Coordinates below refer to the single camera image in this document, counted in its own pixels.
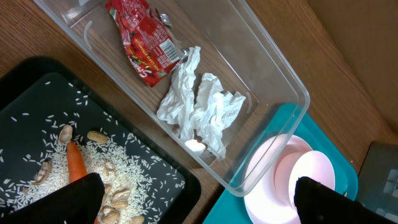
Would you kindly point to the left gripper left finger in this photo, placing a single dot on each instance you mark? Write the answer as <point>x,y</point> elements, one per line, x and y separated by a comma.
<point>77,202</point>

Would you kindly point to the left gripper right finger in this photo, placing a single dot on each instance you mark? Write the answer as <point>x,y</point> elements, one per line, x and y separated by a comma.
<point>317,204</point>

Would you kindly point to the orange carrot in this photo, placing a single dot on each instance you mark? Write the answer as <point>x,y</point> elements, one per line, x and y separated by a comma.
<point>75,162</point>

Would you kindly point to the pink bowl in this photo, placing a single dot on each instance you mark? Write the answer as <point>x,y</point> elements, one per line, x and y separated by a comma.
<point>313,164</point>

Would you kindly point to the food scraps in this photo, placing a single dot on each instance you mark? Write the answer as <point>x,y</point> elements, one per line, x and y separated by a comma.
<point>34,161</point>

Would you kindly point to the white tissue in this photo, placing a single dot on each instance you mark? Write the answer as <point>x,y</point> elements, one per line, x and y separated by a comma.
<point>177,106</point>
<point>214,111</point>

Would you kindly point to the red snack wrapper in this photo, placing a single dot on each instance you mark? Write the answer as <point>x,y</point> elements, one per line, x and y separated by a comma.
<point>149,45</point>

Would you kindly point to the teal serving tray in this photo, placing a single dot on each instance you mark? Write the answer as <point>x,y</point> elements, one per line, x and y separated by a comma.
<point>231,209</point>

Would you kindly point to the black plastic tray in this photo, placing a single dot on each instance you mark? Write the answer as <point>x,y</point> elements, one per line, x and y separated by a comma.
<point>31,70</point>

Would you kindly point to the clear plastic bin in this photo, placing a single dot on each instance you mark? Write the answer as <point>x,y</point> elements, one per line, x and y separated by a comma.
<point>235,47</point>

